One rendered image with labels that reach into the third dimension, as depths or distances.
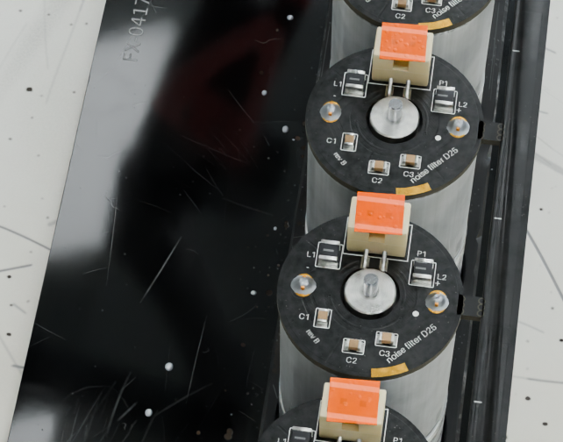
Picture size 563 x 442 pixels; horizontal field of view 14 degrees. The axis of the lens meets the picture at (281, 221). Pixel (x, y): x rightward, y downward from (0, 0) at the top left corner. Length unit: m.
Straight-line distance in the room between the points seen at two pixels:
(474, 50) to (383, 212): 0.05
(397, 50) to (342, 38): 0.02
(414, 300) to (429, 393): 0.01
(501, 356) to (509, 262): 0.01
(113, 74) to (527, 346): 0.08
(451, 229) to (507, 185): 0.02
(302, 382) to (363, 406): 0.02
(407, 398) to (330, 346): 0.01
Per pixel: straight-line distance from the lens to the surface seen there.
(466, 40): 0.33
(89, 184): 0.37
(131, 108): 0.38
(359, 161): 0.31
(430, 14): 0.33
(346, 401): 0.29
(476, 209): 0.36
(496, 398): 0.29
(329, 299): 0.30
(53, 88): 0.39
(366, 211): 0.30
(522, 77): 0.32
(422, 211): 0.31
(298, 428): 0.29
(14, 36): 0.40
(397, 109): 0.31
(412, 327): 0.30
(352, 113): 0.32
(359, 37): 0.33
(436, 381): 0.31
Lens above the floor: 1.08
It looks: 60 degrees down
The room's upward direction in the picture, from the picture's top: straight up
